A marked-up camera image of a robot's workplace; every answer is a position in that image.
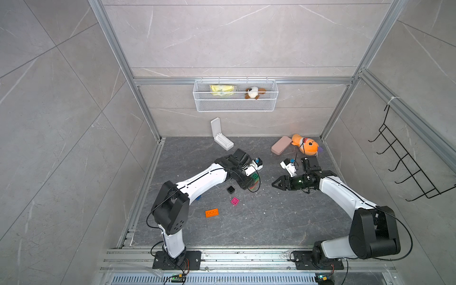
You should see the pink rectangular case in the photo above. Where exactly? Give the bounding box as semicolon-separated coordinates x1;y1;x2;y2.
271;136;292;155

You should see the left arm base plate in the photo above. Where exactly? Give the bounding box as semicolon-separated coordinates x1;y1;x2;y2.
153;251;202;271

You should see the yellow packet in basket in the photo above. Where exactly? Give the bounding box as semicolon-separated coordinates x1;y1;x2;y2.
210;84;237;97

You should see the aluminium front rail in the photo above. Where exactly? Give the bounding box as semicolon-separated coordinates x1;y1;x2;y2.
99;246;395;273

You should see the brown white plush toy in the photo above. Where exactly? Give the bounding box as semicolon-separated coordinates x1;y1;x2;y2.
245;87;267;100

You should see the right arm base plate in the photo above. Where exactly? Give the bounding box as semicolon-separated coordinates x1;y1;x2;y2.
289;250;345;270

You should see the orange plush fish toy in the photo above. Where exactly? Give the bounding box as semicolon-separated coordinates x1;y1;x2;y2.
292;134;323;156

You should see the white wire mesh basket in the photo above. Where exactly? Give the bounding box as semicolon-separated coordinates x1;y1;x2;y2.
192;78;279;112

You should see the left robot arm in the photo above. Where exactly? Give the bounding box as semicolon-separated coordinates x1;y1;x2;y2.
151;149;263;260

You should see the white open flip box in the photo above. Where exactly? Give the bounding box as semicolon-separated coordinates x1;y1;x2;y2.
210;118;234;151

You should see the black wire hook rack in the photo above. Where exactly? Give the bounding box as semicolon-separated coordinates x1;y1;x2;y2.
368;105;456;202

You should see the loose magenta lego brick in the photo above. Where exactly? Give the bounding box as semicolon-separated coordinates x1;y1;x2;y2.
231;197;240;205

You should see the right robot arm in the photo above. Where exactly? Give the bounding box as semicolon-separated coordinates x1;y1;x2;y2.
272;157;401;264

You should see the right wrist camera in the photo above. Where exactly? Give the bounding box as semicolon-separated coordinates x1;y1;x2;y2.
280;159;297;177

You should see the orange lego brick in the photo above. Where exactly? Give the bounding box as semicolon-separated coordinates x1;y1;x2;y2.
205;209;219;218

